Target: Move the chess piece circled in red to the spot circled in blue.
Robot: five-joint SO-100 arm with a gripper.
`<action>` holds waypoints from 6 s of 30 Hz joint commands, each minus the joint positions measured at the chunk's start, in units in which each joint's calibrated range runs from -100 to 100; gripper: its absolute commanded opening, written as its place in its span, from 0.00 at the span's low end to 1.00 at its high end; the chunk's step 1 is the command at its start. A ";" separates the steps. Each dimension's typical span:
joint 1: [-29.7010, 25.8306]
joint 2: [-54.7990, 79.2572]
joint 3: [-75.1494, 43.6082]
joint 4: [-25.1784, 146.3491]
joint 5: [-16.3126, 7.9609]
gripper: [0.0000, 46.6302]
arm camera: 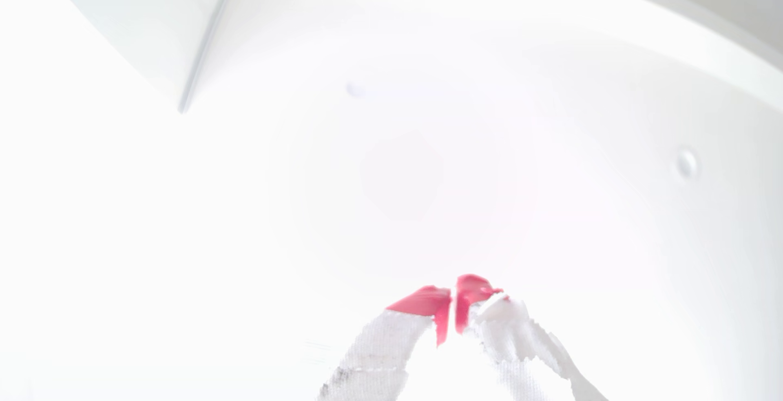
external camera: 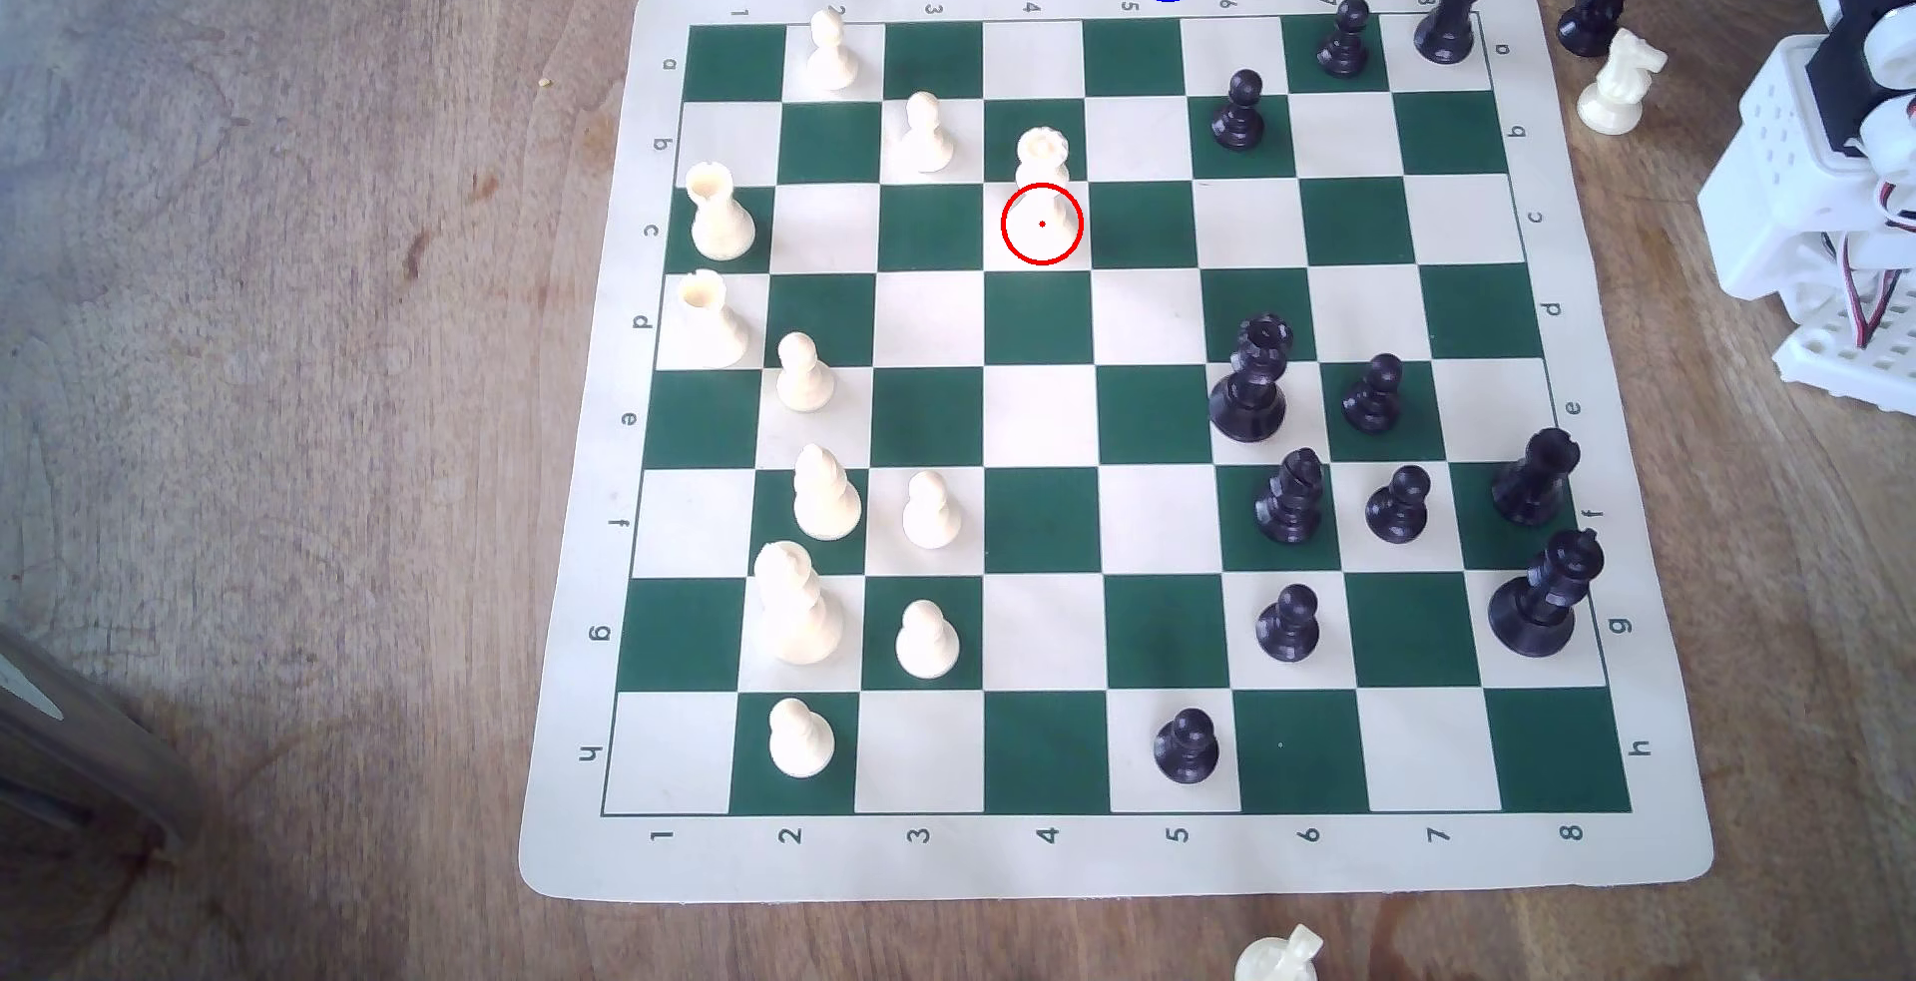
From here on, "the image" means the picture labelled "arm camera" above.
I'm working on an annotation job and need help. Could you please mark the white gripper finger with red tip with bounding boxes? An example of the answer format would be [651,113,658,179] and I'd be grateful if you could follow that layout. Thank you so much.
[454,274,609,401]
[317,285,453,401]

